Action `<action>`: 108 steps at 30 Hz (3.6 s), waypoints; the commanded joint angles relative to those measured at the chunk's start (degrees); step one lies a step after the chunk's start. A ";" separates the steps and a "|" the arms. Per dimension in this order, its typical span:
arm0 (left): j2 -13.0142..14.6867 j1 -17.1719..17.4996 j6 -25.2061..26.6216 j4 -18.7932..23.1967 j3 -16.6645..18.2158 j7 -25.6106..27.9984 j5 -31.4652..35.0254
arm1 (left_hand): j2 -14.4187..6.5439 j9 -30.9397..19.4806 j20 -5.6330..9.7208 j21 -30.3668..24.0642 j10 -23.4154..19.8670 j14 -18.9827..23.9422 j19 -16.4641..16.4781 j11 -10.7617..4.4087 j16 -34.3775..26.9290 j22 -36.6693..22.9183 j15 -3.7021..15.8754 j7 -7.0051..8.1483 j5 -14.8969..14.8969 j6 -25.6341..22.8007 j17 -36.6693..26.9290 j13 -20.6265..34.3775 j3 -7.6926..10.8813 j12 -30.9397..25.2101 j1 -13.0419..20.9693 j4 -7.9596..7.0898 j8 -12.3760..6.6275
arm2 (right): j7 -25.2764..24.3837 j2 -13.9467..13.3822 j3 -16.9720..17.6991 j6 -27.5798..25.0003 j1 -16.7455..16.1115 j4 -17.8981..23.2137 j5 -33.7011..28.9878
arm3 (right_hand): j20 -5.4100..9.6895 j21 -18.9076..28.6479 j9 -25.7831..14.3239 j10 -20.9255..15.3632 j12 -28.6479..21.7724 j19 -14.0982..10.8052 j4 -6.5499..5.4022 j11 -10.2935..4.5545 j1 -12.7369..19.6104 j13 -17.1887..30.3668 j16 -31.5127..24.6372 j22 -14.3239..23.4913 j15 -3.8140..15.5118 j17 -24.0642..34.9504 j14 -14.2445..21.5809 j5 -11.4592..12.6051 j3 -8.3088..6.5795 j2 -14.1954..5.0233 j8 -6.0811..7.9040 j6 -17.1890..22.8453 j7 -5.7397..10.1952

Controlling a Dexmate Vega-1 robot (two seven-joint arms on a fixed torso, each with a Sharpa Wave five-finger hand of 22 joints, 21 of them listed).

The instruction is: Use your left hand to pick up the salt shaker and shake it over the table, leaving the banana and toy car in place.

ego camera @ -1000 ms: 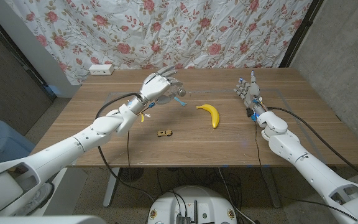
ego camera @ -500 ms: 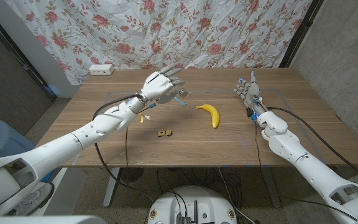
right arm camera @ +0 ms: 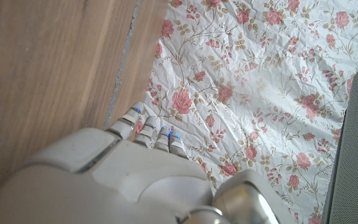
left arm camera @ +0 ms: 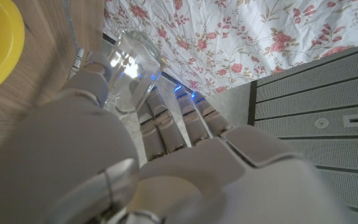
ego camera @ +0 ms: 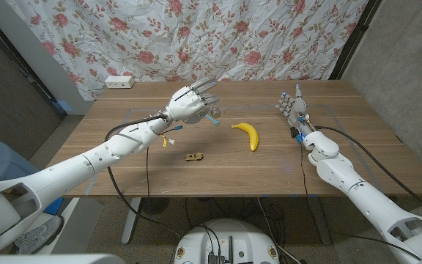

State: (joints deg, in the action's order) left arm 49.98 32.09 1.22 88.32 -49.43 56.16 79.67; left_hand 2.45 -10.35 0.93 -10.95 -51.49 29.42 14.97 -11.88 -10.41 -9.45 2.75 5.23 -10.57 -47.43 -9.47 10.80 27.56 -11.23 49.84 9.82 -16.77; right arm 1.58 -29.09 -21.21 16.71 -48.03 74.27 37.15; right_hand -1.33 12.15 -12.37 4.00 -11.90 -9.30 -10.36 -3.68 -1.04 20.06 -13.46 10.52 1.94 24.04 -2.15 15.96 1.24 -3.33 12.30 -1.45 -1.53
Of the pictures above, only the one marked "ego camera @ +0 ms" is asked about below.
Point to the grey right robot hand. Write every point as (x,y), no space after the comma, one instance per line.
(296,108)

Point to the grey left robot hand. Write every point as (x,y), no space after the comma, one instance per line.
(189,104)

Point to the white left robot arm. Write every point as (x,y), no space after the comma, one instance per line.
(68,172)

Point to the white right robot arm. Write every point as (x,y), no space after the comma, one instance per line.
(365,198)

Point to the yellow banana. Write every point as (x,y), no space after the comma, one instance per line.
(251,135)

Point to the light blue plastic strip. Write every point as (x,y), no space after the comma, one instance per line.
(213,120)

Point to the floral rose backdrop cloth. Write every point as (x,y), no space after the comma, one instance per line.
(196,36)

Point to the white power strip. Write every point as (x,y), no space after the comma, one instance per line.
(119,81)

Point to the black backdrop stand pole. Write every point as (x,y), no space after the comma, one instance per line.
(354,36)

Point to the black round floor fan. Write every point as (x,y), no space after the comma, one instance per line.
(155,205)

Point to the white table leg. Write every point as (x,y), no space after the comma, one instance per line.
(130,220)
(321,220)

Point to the white robot torso base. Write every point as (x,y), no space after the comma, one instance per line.
(225,238)

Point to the white platform with blue pads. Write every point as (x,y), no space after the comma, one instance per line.
(83,220)

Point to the grey sneaker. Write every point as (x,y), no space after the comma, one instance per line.
(37,234)

